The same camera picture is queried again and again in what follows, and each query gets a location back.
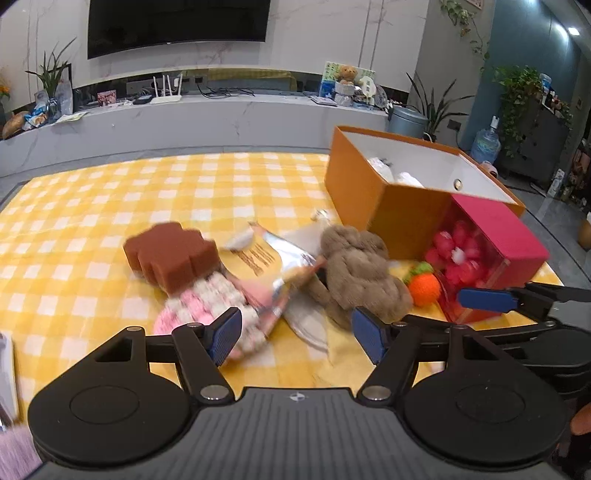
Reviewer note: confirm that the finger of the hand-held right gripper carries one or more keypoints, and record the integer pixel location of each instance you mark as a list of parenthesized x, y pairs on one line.
[(485, 300), (508, 334)]

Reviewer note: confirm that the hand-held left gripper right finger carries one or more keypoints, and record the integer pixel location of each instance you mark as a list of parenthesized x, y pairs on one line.
[(369, 337)]

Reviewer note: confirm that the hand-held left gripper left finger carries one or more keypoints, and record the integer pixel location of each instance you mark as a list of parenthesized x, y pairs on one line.
[(226, 334)]

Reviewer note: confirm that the pink white plush toy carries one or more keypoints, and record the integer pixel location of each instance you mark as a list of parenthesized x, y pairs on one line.
[(203, 295)]

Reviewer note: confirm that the orange knitted strawberry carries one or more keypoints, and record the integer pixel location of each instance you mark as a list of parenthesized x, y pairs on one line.
[(425, 288)]

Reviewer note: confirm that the brown teddy bear plush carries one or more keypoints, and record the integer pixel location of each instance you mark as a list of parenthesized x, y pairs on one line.
[(360, 272)]

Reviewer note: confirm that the silver foil packet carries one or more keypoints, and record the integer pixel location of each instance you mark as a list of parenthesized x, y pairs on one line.
[(263, 258)]

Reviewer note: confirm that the brown sponge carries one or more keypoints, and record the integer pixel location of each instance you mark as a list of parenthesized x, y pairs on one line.
[(171, 254)]

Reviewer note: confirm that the orange storage box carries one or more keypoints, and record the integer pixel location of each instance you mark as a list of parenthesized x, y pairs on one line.
[(369, 194)]

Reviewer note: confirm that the red box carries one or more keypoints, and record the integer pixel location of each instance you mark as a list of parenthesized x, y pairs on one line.
[(498, 230)]

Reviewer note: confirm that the crinkled clear plastic bag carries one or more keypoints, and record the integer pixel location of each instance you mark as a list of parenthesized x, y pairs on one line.
[(382, 166), (408, 179)]

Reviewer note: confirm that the blue water bottle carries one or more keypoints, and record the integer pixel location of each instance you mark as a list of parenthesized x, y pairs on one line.
[(485, 143)]

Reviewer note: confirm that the cluttered shelf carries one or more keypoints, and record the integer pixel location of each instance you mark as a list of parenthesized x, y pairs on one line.
[(579, 170)]

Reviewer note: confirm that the grey cabinet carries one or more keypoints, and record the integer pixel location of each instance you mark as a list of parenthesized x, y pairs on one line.
[(540, 143)]

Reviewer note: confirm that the yellow checkered tablecloth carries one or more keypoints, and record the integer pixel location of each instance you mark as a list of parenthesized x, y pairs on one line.
[(92, 221)]

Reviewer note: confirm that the grey metal bin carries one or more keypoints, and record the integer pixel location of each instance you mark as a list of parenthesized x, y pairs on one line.
[(406, 121)]

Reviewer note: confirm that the leafy plant on cabinet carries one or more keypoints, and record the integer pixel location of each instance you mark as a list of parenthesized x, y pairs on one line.
[(515, 106)]

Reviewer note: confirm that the long-leaf potted plant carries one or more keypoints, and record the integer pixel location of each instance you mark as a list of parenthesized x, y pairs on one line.
[(434, 106)]

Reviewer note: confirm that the white marble tv console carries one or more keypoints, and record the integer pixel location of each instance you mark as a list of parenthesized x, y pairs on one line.
[(207, 120)]

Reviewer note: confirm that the pink fuzzy clothing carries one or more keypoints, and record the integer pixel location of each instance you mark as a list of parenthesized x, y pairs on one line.
[(16, 450)]

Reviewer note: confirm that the white round fan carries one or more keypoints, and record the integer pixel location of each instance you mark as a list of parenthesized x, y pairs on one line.
[(367, 85)]

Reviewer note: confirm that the white router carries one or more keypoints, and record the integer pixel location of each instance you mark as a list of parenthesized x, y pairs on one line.
[(166, 94)]

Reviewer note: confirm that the blue printed box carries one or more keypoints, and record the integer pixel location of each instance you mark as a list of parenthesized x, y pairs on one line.
[(328, 90)]

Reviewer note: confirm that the small tan teddy bear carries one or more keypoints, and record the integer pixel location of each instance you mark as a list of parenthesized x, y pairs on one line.
[(347, 74)]

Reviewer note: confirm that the pink photo card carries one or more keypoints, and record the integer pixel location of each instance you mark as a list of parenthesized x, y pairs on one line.
[(106, 98)]

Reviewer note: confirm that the pale green papers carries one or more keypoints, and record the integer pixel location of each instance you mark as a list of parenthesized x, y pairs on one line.
[(69, 117)]

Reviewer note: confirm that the hanging ivy vine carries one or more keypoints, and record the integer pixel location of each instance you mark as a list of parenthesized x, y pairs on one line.
[(464, 23)]

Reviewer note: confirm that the ceiling light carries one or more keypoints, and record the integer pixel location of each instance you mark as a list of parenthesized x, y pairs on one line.
[(573, 30)]

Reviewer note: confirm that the blue snack bag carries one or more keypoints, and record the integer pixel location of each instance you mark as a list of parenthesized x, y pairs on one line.
[(39, 114)]

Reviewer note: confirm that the white plastic bag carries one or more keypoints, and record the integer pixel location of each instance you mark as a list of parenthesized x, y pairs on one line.
[(64, 94)]

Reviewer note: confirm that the brown bread loaf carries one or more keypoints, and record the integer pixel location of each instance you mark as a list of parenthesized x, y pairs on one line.
[(14, 123)]

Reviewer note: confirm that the black television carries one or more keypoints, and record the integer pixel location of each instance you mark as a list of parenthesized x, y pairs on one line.
[(178, 27)]

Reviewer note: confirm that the green potted plant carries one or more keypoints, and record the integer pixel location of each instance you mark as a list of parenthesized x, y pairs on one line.
[(48, 76)]

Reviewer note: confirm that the orange flowers in vase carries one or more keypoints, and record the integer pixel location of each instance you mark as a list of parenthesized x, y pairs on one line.
[(3, 87)]

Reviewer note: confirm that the wall outlet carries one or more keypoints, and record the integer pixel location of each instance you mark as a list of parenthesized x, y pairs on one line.
[(455, 124)]

